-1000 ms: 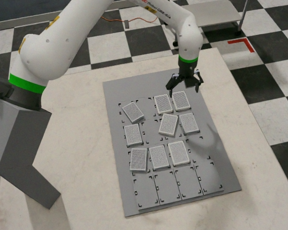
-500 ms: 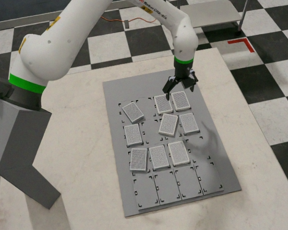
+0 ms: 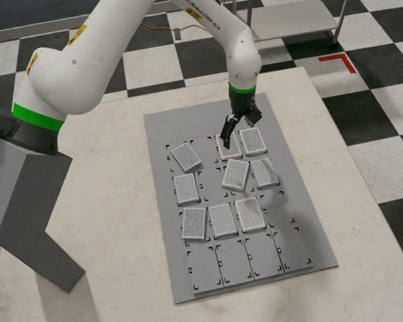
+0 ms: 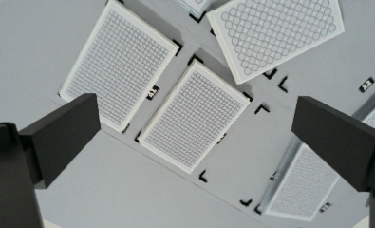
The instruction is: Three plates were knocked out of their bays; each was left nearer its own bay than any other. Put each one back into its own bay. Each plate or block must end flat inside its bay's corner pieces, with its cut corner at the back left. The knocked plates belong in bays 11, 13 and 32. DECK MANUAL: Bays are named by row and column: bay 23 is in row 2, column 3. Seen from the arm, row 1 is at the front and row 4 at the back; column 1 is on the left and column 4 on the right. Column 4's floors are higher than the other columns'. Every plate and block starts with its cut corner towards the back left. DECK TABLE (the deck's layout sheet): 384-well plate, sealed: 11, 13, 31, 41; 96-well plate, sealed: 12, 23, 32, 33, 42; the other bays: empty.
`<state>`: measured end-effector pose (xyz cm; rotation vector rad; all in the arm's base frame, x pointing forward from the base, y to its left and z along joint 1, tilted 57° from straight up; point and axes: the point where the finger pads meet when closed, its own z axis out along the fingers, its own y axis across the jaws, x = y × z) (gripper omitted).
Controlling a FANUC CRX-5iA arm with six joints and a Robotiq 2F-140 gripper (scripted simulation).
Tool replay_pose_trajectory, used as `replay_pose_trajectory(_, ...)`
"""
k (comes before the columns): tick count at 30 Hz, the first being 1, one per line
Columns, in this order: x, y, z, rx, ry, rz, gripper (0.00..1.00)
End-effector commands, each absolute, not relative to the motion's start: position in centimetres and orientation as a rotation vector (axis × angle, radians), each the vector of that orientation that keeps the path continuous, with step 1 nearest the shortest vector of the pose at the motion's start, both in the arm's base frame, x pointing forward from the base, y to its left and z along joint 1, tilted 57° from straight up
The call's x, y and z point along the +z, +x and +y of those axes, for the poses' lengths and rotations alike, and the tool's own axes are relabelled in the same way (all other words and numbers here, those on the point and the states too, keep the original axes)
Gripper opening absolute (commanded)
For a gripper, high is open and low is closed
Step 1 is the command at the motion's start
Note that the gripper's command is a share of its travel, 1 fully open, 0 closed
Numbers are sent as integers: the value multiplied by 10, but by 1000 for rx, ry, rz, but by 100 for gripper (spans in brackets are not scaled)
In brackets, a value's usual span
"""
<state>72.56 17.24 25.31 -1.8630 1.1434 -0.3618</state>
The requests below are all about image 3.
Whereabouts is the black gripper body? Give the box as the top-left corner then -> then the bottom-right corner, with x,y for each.
230,100 -> 252,119

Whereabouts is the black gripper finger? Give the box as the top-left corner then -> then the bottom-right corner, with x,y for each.
251,99 -> 258,110
220,113 -> 243,150

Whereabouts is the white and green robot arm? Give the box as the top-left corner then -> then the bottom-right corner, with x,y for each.
0,0 -> 261,155

